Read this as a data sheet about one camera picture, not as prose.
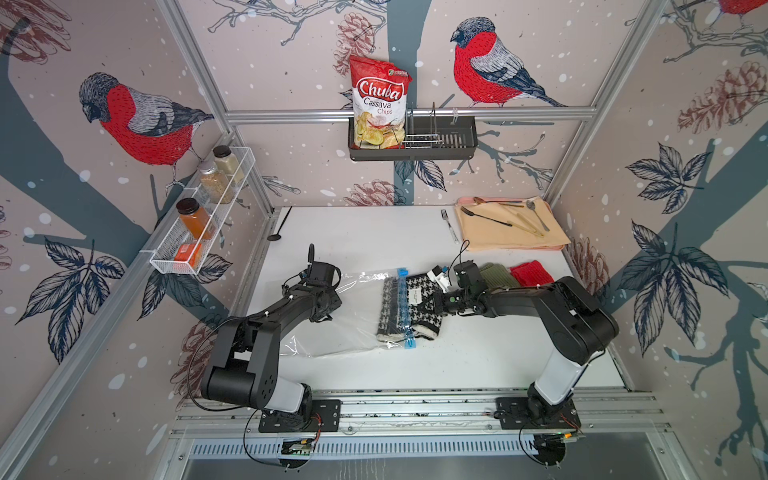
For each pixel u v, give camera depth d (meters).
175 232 0.70
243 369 0.43
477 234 1.11
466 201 1.22
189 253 0.66
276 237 1.12
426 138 0.95
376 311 0.92
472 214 1.18
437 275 0.88
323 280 0.74
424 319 0.83
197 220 0.67
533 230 1.14
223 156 0.80
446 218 1.18
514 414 0.73
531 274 0.96
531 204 1.21
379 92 0.78
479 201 1.22
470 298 0.77
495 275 0.95
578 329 0.48
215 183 0.75
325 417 0.73
